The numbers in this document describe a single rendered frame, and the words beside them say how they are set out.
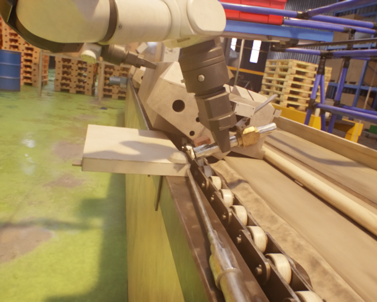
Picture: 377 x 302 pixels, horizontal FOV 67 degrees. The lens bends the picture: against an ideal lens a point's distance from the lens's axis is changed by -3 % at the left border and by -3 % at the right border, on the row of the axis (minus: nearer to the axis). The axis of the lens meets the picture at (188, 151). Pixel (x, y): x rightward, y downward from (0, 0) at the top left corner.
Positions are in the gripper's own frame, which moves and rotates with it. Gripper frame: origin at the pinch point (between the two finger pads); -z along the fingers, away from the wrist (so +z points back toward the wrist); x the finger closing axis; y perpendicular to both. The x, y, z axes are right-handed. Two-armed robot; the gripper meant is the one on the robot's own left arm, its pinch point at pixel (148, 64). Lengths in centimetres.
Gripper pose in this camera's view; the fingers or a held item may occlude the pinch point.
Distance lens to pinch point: 127.1
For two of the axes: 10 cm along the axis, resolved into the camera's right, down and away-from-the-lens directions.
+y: 3.2, -9.2, -2.1
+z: -9.2, -2.6, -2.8
